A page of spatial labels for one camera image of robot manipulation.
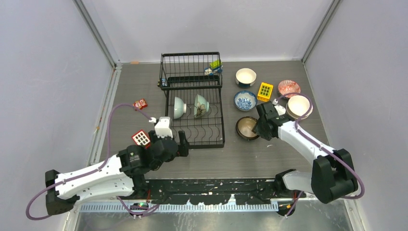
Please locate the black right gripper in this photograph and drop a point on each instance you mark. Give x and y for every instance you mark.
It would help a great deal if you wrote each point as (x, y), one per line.
(267, 136)

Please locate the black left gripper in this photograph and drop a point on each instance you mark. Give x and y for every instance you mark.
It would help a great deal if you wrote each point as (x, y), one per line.
(183, 151)

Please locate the brown patterned band bowl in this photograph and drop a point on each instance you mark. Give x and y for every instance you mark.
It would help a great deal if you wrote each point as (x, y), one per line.
(244, 128)

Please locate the beige bowl with brown markings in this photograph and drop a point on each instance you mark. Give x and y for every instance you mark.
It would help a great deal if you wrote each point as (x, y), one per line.
(297, 113)

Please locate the white blue floral bowl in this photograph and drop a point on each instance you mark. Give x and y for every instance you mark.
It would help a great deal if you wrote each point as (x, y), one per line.
(245, 100)

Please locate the beige bowl with flower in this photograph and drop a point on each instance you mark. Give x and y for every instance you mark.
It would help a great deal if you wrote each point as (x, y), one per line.
(300, 102)

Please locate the light blue dotted bowl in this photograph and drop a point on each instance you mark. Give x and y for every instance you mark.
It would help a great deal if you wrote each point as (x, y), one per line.
(180, 108)

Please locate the red white patterned bowl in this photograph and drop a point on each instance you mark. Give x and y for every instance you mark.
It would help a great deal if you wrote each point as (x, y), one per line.
(288, 86)

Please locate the pale green ceramic bowl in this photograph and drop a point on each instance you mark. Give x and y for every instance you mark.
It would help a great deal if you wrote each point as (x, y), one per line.
(201, 106)

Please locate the teal bowl white inside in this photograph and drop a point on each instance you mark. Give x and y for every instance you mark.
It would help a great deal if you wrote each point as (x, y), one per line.
(245, 77)

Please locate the black wire dish rack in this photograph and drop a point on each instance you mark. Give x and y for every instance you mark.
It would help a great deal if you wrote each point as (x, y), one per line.
(185, 75)

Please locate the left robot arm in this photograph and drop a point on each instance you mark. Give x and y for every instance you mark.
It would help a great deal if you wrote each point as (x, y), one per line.
(119, 175)

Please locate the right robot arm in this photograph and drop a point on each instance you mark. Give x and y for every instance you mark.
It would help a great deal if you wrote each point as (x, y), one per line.
(332, 175)

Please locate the red white window block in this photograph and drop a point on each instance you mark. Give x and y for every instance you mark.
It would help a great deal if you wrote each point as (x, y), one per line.
(141, 138)

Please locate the yellow window toy block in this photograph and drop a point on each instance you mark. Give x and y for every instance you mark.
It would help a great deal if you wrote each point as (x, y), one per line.
(265, 92)

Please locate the small red flower toy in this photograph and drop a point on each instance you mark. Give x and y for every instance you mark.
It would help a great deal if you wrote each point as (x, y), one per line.
(140, 104)

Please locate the green blue toy car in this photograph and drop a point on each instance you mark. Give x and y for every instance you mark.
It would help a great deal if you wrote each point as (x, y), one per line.
(214, 68)

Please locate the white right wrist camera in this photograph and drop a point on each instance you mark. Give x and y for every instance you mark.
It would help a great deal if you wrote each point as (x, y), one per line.
(279, 108)

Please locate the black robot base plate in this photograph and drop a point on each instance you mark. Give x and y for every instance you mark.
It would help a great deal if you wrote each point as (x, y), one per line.
(249, 191)

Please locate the perforated metal rail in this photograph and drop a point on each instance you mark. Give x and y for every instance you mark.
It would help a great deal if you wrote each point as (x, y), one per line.
(117, 207)

